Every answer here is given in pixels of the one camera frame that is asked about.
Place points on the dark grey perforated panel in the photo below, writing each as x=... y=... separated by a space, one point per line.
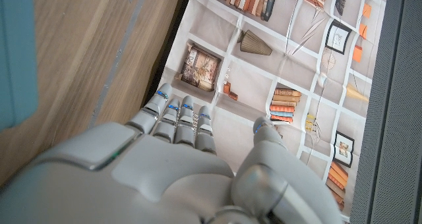
x=392 y=118

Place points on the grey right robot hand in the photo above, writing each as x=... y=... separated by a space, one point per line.
x=148 y=178

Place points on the printed bookshelf backdrop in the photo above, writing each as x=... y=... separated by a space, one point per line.
x=263 y=69

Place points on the teal soap box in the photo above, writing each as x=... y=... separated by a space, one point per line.
x=16 y=52

